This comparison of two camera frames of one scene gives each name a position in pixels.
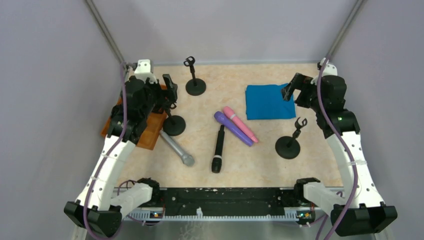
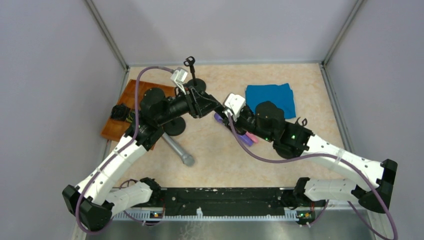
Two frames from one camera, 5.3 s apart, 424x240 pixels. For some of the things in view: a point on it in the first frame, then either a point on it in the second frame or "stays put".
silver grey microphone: [187, 159] stays put
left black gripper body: [165, 91] → [193, 104]
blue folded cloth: [266, 102] stays put
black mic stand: [174, 125] stays put
